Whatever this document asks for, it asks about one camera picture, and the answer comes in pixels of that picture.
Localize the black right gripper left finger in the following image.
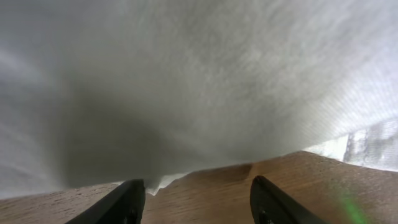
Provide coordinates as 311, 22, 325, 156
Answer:
66, 179, 146, 224

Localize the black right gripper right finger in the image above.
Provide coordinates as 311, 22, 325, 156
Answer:
250, 175, 326, 224

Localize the white robot print t-shirt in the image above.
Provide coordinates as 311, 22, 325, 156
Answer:
1, 0, 397, 198

